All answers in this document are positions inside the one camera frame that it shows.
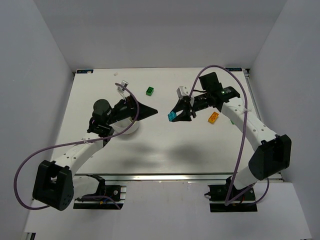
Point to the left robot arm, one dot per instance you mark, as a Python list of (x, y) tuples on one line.
[(56, 184)]

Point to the aluminium table rail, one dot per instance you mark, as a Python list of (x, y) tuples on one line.
[(200, 177)]

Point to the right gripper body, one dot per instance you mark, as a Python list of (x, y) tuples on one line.
[(191, 107)]

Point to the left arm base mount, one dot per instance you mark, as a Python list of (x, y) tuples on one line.
[(93, 192)]

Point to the right blue label sticker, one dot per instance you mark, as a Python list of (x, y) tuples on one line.
[(234, 69)]

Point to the dark green lego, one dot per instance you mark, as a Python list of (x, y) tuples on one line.
[(149, 91)]

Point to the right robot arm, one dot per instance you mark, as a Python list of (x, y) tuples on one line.
[(272, 152)]

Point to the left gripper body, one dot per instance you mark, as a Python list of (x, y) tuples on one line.
[(135, 109)]

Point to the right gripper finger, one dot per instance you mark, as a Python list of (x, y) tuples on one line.
[(185, 116), (180, 107)]

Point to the left blue label sticker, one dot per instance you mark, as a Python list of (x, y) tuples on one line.
[(84, 71)]

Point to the orange long lego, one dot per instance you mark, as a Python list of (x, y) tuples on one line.
[(213, 117)]

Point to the small blue lego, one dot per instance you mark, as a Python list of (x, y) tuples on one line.
[(171, 116)]

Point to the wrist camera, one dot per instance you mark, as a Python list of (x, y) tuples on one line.
[(185, 91), (122, 86)]

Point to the blue label sticker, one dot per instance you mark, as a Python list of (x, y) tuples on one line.
[(84, 71), (234, 69)]

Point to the white round divided container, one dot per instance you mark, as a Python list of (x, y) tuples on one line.
[(121, 125)]

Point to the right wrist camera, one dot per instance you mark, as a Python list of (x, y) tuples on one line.
[(185, 91)]

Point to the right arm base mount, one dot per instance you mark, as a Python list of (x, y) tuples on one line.
[(239, 201)]

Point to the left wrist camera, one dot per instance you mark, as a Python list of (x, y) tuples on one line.
[(122, 86)]

